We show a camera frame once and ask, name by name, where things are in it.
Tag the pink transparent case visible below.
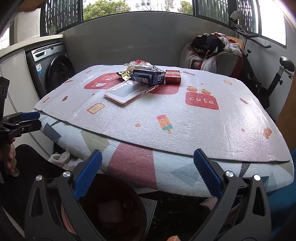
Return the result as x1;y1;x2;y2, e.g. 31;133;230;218
103;80;159;106

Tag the gold foil wrapper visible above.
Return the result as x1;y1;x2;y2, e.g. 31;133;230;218
116;70;133;81

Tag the clear plastic wrapper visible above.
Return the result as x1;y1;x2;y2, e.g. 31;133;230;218
124;59;159;72

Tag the blue cardboard box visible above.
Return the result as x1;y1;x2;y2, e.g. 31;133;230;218
131;69;166;85

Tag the red cigarette box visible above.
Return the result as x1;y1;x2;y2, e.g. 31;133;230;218
165;70;182;85

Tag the round trash bin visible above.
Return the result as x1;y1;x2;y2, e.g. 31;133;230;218
61;174;147;240

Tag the person's left hand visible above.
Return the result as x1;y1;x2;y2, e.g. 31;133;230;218
1;138;20;180

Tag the white slipper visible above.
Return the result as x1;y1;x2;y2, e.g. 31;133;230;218
48;151;71;167

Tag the grey washing machine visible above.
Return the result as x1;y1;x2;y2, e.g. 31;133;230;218
26;43;75;99

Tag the white perforated air purifier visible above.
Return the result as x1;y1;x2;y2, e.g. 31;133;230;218
9;8;41;46

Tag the geometric pattern folded mat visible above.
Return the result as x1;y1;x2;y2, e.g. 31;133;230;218
40;113;295;197

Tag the white cartoon foam mat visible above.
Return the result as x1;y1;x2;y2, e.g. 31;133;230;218
35;65;290;162

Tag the black exercise bike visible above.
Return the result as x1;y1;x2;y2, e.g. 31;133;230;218
229;8;295;112

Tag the chair piled with clothes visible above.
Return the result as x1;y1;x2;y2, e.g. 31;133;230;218
180;32;244;78

